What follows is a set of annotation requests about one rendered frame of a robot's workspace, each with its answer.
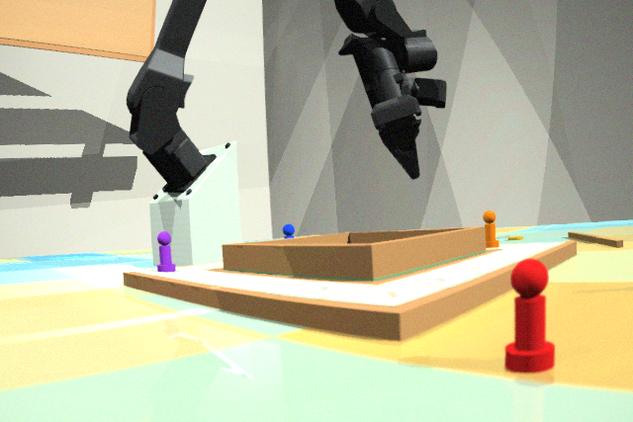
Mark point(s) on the red game pawn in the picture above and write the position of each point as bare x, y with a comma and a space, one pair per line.
530, 353

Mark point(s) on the orange pawn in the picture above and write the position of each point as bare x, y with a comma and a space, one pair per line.
489, 217

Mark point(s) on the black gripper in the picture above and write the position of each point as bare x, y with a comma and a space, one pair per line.
392, 115

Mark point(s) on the blue pawn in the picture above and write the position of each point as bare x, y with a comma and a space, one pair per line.
288, 230

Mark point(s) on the purple pawn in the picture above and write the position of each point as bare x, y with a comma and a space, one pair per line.
166, 265

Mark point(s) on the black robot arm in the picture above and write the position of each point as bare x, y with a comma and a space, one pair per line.
160, 87

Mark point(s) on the brown wooden bar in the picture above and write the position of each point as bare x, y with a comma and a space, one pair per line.
612, 242

